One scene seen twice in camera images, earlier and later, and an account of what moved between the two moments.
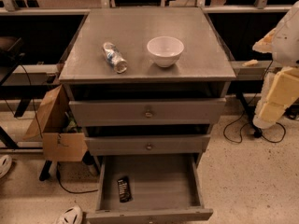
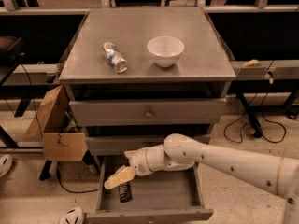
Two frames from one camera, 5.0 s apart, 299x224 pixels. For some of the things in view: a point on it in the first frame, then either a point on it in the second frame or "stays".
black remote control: [124, 191] stays
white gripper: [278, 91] to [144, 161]
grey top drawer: [141, 112] stays
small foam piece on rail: [250, 63] stays
